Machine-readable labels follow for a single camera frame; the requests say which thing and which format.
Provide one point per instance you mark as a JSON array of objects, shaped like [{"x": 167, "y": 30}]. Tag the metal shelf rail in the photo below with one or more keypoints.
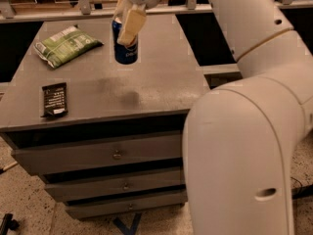
[{"x": 15, "y": 11}]

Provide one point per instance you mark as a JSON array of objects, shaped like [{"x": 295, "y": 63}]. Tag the middle grey drawer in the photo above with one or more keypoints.
[{"x": 116, "y": 184}]

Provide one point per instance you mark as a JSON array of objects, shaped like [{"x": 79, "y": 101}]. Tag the bottom grey drawer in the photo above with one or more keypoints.
[{"x": 129, "y": 204}]

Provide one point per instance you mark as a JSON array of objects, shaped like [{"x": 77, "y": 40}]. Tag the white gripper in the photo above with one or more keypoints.
[{"x": 135, "y": 19}]

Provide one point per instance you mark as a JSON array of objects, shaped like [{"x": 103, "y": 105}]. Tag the blue pepsi can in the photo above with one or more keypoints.
[{"x": 125, "y": 55}]

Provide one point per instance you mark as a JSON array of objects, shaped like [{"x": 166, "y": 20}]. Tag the black rxbar chocolate wrapper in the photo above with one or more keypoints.
[{"x": 54, "y": 100}]

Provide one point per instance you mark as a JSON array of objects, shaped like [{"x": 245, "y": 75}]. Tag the green chip bag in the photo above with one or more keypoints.
[{"x": 65, "y": 46}]

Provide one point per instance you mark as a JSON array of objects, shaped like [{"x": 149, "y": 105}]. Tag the grey drawer cabinet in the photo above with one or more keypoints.
[{"x": 106, "y": 99}]

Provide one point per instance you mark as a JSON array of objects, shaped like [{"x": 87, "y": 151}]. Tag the grey drawer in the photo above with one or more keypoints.
[
  {"x": 116, "y": 184},
  {"x": 88, "y": 154},
  {"x": 129, "y": 204}
]

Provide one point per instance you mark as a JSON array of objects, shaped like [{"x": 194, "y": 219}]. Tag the black caster wheel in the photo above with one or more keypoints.
[{"x": 8, "y": 223}]

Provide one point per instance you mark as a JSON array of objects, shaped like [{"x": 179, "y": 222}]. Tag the top grey drawer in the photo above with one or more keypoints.
[{"x": 88, "y": 154}]

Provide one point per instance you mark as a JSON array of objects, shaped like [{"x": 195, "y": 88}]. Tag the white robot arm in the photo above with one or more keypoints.
[{"x": 238, "y": 138}]

